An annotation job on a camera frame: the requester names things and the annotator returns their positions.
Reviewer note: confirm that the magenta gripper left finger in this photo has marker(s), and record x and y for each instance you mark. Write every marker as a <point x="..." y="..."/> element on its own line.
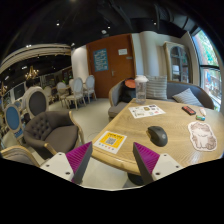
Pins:
<point x="70" y="166"/>

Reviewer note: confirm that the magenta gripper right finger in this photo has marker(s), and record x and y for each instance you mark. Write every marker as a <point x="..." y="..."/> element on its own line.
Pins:
<point x="153" y="166"/>

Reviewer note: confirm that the black computer mouse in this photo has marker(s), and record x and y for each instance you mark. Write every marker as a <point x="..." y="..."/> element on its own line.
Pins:
<point x="158" y="136"/>

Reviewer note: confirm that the cat-shaped mouse pad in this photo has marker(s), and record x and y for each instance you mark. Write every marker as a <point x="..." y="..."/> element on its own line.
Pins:
<point x="202" y="136"/>

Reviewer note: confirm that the grey tufted armchair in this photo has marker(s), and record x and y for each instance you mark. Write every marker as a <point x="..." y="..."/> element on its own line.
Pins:
<point x="53" y="131"/>

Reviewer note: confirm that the yellow QR code sign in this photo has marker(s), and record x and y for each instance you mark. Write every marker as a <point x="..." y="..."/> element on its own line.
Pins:
<point x="110" y="142"/>

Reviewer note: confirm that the white sticker sheet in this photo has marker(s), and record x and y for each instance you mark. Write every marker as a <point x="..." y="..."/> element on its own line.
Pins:
<point x="145" y="111"/>

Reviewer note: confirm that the striped chair bottom left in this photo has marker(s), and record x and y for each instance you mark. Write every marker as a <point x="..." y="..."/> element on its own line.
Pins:
<point x="19" y="154"/>

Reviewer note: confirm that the grey curved sofa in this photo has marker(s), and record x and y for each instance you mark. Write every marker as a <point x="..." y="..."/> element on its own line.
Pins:
<point x="173" y="88"/>

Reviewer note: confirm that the black and red case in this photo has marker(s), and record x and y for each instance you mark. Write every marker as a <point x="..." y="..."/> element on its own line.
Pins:
<point x="189" y="110"/>

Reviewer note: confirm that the black bag on sofa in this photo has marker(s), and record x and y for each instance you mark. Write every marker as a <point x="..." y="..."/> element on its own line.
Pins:
<point x="128" y="90"/>

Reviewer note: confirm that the grey round-back chair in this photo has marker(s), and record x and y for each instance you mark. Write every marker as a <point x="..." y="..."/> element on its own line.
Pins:
<point x="36" y="103"/>

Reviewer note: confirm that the striped cushion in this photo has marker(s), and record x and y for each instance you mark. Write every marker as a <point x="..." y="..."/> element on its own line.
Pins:
<point x="156" y="87"/>

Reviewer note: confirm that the white pink small tube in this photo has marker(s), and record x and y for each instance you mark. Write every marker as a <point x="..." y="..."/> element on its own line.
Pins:
<point x="202" y="110"/>

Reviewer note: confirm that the grey striped pillow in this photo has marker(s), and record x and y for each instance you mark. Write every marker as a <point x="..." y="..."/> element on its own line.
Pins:
<point x="187" y="97"/>

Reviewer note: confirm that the white dining chair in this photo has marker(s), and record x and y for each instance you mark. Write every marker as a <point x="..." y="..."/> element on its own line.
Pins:
<point x="89" y="87"/>
<point x="77" y="89"/>

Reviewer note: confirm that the white dining chair right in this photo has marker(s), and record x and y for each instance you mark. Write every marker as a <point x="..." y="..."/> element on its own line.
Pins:
<point x="89" y="87"/>

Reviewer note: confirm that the blue round-back chair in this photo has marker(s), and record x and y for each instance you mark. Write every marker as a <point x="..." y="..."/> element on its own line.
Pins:
<point x="13" y="121"/>

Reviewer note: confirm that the gold chandelier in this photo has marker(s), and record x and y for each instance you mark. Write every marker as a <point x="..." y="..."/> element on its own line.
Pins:
<point x="32" y="74"/>

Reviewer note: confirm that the brown wooden door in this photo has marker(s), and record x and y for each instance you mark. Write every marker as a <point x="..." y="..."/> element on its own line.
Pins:
<point x="120" y="62"/>

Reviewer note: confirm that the blue poster on door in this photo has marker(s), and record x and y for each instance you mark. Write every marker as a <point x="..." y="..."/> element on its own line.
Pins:
<point x="100" y="60"/>

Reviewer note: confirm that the wooden glass display cabinet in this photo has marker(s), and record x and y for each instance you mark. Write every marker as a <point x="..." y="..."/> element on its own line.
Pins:
<point x="178" y="60"/>

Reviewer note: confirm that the window with frame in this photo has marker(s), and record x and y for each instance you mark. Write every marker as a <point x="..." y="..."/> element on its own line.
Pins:
<point x="211" y="80"/>

